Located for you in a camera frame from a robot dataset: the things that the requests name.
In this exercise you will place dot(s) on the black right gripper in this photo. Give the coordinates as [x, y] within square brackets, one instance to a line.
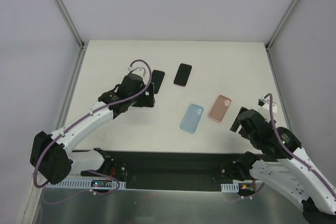
[237, 125]

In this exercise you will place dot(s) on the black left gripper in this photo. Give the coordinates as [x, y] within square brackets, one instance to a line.
[146, 98]

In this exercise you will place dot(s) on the pink phone case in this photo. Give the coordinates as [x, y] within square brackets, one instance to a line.
[219, 108]

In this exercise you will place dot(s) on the black smartphone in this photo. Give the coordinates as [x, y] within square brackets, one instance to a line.
[182, 75]
[157, 79]

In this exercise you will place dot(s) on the light blue phone case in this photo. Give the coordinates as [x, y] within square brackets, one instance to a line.
[191, 118]

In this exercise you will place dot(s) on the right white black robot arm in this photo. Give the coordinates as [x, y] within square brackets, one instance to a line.
[301, 184]

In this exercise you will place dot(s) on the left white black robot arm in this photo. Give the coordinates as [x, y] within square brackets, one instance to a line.
[53, 154]

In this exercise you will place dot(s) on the metal front sheet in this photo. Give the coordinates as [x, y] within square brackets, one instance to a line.
[60, 205]

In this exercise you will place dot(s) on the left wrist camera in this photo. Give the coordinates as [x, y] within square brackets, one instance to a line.
[139, 71]

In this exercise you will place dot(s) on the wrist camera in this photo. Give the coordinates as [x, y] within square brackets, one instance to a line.
[264, 107]
[139, 71]

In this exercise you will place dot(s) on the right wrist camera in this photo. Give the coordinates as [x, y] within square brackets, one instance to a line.
[264, 107]

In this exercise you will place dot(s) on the right white cable duct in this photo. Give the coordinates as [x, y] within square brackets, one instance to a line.
[230, 188]

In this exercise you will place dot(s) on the white cable duct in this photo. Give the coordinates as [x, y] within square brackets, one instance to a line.
[230, 188]
[79, 183]

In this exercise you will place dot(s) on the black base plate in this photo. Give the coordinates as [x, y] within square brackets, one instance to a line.
[169, 171]

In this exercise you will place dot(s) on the left white cable duct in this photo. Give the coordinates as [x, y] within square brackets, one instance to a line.
[79, 183]

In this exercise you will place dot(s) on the left aluminium frame post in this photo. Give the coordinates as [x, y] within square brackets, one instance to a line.
[70, 23]

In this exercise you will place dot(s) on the aluminium frame post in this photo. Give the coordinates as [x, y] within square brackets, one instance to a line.
[284, 19]
[70, 23]

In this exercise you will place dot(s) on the right aluminium frame post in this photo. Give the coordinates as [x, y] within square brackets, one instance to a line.
[284, 19]

